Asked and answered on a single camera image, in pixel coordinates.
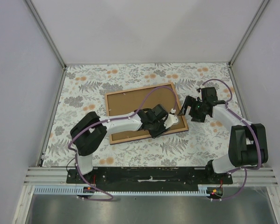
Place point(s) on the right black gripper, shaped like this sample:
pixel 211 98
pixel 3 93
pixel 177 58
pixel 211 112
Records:
pixel 191 102

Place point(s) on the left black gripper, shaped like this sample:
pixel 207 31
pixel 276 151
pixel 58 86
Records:
pixel 162 130

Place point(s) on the wooden picture frame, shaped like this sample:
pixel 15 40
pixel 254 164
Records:
pixel 111 102

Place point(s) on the brown cardboard backing board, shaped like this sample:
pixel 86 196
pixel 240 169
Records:
pixel 130 102

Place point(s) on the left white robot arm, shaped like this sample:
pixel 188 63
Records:
pixel 89 133

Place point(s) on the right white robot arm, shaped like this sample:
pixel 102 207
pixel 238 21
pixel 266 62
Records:
pixel 247 145

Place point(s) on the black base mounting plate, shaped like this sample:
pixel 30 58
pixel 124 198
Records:
pixel 154 178

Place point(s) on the floral patterned table mat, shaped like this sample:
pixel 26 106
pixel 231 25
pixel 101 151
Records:
pixel 84 90

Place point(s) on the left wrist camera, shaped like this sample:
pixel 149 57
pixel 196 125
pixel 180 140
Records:
pixel 172 119

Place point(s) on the white slotted cable duct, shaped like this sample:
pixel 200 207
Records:
pixel 86 191

